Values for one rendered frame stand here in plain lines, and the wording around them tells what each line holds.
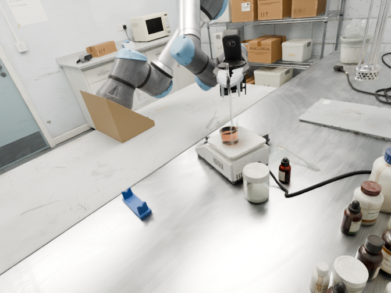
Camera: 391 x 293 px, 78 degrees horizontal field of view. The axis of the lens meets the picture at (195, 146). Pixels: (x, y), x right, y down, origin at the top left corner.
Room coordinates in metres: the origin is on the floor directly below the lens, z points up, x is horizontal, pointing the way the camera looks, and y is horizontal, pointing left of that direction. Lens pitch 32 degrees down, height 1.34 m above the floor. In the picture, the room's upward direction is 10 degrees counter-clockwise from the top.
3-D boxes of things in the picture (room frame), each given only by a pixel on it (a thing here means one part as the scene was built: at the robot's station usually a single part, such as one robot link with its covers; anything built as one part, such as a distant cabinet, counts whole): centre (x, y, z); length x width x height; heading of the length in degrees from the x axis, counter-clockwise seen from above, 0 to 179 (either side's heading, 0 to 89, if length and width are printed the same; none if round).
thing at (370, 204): (0.32, -0.31, 0.94); 0.05 x 0.05 x 0.09
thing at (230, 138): (0.55, -0.09, 1.02); 0.06 x 0.05 x 0.08; 107
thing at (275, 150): (0.58, -0.24, 0.91); 0.06 x 0.06 x 0.02
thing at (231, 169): (0.58, -0.10, 0.94); 0.22 x 0.13 x 0.08; 24
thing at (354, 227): (0.29, -0.27, 0.94); 0.03 x 0.03 x 0.08
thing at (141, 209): (0.47, 0.18, 0.92); 0.10 x 0.03 x 0.04; 36
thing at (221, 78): (0.58, -0.10, 1.13); 0.09 x 0.03 x 0.06; 162
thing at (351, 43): (1.28, -0.92, 1.01); 0.14 x 0.14 x 0.21
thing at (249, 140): (0.56, -0.11, 0.98); 0.12 x 0.12 x 0.01; 24
